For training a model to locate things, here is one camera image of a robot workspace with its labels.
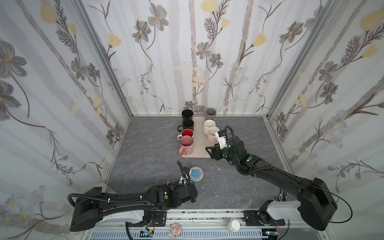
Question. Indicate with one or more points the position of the pink toy figure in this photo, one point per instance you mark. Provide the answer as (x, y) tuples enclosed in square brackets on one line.
[(175, 231)]

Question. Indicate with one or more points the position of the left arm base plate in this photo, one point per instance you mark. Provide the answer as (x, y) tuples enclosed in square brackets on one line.
[(160, 218)]

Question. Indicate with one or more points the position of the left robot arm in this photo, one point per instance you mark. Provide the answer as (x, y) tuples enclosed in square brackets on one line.
[(94, 205)]

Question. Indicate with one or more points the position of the dark pink mug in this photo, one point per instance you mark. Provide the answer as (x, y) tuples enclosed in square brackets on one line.
[(186, 147)]

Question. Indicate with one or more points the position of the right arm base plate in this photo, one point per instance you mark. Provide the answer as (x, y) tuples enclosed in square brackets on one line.
[(252, 218)]

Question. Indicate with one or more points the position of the blue butterfly mug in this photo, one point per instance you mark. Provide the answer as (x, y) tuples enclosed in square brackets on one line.
[(196, 175)]

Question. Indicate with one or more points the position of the light pink mug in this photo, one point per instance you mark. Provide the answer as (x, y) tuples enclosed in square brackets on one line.
[(211, 134)]

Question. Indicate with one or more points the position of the white round knob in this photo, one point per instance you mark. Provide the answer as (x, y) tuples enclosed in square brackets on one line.
[(233, 226)]

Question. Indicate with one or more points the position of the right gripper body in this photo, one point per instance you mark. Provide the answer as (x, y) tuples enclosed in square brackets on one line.
[(216, 150)]

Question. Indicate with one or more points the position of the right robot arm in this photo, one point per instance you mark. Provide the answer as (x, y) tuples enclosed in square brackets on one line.
[(314, 203)]

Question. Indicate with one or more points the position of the white ribbed mug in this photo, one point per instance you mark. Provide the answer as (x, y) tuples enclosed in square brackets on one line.
[(208, 124)]

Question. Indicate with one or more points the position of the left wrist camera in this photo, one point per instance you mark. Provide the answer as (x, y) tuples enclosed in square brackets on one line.
[(184, 180)]

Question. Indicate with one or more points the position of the grey ceramic mug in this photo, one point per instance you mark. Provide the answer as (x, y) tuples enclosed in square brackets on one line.
[(210, 114)]

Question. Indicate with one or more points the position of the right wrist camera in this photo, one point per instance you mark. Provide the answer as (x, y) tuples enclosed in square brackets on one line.
[(221, 137)]

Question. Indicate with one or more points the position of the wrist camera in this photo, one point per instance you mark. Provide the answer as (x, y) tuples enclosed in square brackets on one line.
[(221, 137), (184, 180)]

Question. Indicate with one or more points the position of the cream white mug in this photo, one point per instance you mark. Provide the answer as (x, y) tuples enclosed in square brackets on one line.
[(186, 132)]

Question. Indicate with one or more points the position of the beige rectangular tray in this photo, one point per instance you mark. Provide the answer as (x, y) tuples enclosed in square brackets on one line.
[(200, 140)]

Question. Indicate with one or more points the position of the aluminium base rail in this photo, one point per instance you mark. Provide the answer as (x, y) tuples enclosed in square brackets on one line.
[(195, 225)]

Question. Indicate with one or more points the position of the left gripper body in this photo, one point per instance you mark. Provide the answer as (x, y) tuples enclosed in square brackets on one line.
[(192, 200)]

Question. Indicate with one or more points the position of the black and white mug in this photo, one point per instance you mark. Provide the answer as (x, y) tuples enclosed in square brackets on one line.
[(187, 114)]

